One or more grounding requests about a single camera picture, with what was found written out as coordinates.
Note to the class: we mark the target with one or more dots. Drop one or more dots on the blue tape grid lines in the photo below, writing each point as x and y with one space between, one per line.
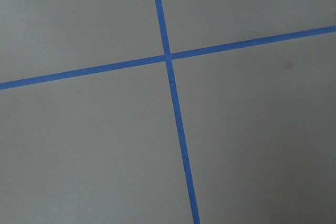
168 57

